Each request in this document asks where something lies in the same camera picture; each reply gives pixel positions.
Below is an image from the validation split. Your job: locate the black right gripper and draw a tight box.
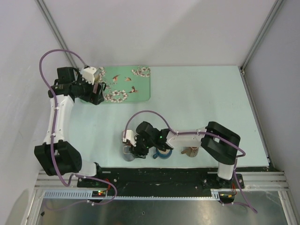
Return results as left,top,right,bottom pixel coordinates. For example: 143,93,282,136
129,135,155,159

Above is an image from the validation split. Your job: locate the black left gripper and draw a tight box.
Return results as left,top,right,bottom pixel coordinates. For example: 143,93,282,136
75,75,104,105

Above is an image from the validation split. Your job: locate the grey blue small mug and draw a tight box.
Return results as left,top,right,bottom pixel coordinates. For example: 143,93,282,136
123,146,135,162

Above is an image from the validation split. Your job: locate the beige round mug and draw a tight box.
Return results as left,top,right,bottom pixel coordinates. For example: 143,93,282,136
93,70,100,83

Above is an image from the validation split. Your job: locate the lilac mug black handle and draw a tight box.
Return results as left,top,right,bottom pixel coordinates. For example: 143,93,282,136
92,82,103,99

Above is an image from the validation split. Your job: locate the salmon pink mug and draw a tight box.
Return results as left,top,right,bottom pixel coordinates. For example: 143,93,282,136
121,131,126,143

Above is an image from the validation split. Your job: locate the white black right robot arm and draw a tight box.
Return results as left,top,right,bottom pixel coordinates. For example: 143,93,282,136
123,121,240,188

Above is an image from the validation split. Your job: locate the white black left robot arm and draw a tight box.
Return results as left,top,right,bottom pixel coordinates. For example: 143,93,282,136
34,67,106,187

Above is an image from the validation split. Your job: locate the dark blue mug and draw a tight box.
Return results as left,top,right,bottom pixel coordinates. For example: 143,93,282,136
152,148,173,159

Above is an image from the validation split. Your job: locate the brown striped mug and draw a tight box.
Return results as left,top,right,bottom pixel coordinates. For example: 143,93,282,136
181,147,199,158

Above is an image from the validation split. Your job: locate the green floral placemat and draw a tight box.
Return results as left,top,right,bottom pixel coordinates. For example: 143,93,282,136
95,65,151,104

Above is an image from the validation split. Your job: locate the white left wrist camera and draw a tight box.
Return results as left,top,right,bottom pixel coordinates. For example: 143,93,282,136
80,67,97,84

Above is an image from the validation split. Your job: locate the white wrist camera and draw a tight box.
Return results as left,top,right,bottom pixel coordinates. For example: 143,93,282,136
124,130,136,147
80,67,97,84

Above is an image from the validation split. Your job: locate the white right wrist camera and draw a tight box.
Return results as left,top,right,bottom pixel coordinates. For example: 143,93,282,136
124,130,136,147

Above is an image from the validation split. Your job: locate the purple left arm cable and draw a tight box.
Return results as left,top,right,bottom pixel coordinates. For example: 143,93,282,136
38,49,118,211

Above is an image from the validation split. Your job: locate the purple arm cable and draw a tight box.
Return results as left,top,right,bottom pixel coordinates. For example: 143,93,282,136
38,49,118,211
124,110,258,214

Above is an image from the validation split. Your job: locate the grey slotted cable duct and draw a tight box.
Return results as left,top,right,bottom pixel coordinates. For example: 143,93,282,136
44,190,233,201

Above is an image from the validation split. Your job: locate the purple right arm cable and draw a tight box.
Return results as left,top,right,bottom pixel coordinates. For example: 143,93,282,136
124,110,258,214

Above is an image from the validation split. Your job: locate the left aluminium frame post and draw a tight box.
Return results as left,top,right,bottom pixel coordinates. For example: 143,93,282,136
35,0,80,73

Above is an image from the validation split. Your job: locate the aluminium frame post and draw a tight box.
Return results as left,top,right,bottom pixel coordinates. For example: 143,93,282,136
35,0,80,73
240,0,285,74

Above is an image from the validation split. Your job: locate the aluminium front rail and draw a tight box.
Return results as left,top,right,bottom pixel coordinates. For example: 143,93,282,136
34,172,290,191

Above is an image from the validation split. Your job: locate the right aluminium frame post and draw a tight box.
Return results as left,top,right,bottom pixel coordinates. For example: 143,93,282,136
240,0,285,74

